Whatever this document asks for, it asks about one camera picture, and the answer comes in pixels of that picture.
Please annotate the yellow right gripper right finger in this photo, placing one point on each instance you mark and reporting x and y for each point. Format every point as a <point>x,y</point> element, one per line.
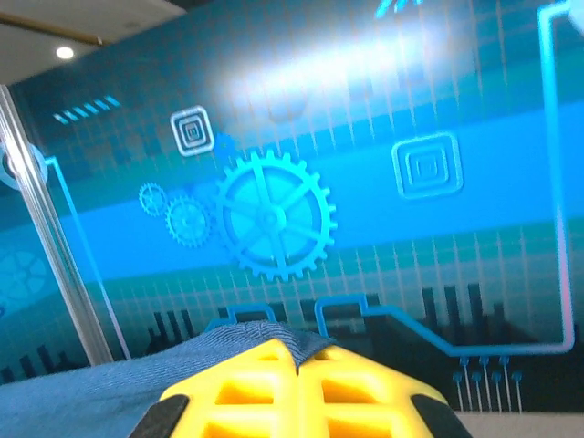
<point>365,401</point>

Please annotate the aluminium frame post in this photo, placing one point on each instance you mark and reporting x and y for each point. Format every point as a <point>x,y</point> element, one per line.
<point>50,237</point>

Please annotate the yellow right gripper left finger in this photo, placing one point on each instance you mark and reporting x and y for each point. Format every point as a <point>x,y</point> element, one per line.
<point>246,401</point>

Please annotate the navy blue t-shirt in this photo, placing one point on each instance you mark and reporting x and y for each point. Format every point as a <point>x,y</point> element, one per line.
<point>91,401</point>

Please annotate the round ceiling light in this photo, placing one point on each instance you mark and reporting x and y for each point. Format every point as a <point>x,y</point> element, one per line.
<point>65,52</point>

